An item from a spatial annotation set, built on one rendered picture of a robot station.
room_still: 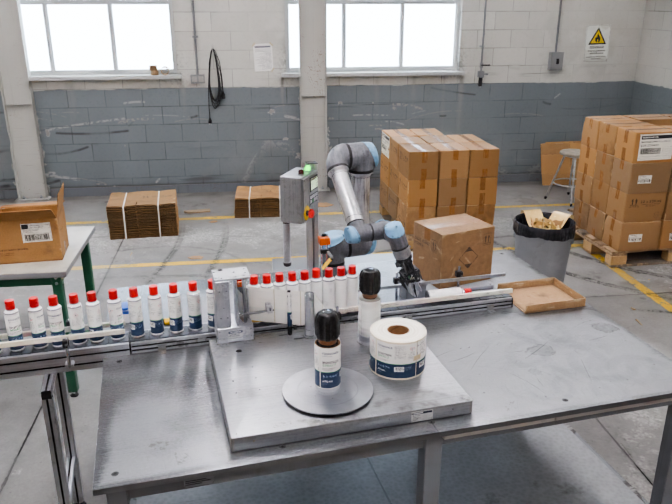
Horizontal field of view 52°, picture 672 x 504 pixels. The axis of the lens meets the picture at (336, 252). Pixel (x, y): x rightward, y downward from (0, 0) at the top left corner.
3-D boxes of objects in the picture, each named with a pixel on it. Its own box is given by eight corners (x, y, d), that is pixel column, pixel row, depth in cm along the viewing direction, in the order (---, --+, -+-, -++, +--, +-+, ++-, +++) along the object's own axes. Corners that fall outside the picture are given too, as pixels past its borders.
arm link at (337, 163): (321, 140, 303) (352, 236, 283) (344, 138, 307) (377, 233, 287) (315, 155, 313) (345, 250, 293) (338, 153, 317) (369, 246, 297)
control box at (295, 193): (280, 222, 278) (279, 176, 271) (296, 211, 293) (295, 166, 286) (304, 225, 275) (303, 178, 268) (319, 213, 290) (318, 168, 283)
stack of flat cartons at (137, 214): (108, 240, 651) (105, 207, 640) (113, 223, 700) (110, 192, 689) (179, 235, 663) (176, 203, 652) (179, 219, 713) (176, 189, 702)
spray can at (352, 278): (346, 313, 293) (347, 268, 286) (344, 308, 297) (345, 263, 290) (359, 312, 293) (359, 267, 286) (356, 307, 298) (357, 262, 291)
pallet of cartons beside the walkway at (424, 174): (495, 246, 633) (503, 150, 603) (406, 251, 621) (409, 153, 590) (453, 209, 745) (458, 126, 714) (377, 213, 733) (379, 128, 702)
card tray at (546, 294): (525, 313, 304) (526, 305, 302) (497, 291, 327) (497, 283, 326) (585, 306, 311) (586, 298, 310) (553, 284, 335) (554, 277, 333)
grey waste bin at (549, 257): (520, 311, 501) (528, 230, 480) (499, 288, 542) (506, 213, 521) (576, 308, 507) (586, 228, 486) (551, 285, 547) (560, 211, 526)
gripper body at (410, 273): (407, 288, 291) (399, 264, 286) (400, 280, 299) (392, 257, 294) (424, 280, 292) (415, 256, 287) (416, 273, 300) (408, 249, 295)
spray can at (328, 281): (322, 316, 290) (321, 270, 283) (323, 311, 295) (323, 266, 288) (334, 316, 289) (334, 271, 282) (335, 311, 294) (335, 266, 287)
